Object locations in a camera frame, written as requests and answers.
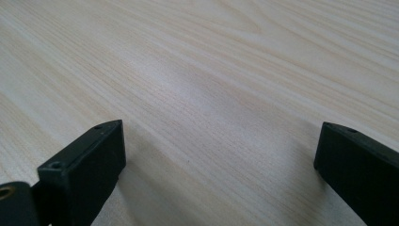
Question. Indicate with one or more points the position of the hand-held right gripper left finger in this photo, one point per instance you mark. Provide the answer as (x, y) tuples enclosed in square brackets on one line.
[(84, 169)]

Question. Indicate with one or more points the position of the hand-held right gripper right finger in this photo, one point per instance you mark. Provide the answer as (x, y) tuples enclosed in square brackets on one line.
[(360, 169)]

